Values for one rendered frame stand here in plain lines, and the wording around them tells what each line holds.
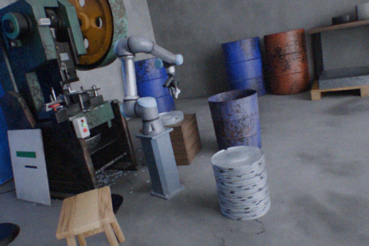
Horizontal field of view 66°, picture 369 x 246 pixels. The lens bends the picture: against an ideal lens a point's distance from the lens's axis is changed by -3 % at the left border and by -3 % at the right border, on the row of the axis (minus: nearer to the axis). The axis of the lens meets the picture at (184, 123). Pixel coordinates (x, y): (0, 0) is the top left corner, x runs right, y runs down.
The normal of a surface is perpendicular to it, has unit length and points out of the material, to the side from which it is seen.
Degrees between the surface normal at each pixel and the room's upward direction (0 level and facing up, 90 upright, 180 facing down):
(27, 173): 78
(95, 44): 90
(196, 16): 90
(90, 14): 90
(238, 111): 92
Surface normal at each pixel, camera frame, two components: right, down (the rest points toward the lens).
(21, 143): -0.52, 0.11
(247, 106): 0.36, 0.21
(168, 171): 0.71, 0.04
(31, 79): 0.87, -0.05
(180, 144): -0.32, 0.30
